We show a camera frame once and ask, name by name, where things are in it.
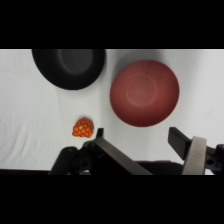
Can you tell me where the red orange dotted ball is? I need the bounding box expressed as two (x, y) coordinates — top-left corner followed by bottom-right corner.
(71, 117), (95, 139)

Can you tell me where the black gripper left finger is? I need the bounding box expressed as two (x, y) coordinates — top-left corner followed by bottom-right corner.
(85, 127), (154, 176)

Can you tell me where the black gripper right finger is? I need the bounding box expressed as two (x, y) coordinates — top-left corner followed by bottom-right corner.
(167, 126), (208, 176)

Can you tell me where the black bowl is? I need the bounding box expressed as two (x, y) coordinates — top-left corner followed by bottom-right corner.
(31, 49), (107, 91)

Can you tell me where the red bowl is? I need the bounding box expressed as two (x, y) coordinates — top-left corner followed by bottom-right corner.
(109, 59), (181, 128)

